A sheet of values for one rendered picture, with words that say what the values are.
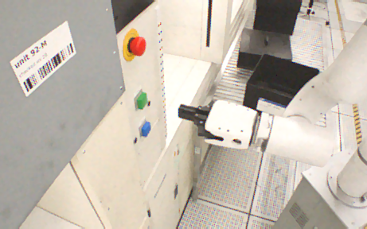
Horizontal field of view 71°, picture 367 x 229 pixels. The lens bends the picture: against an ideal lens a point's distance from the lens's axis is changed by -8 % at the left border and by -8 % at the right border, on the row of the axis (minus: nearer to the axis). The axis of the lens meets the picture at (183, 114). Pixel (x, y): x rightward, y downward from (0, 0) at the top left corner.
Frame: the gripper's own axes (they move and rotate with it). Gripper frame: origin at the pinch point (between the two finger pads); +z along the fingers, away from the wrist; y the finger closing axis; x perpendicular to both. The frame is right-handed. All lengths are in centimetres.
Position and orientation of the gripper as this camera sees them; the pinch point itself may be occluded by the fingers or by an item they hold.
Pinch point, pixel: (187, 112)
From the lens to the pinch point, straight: 62.8
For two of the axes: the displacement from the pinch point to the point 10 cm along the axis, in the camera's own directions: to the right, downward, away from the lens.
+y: 3.5, -6.6, 6.7
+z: -9.4, -2.4, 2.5
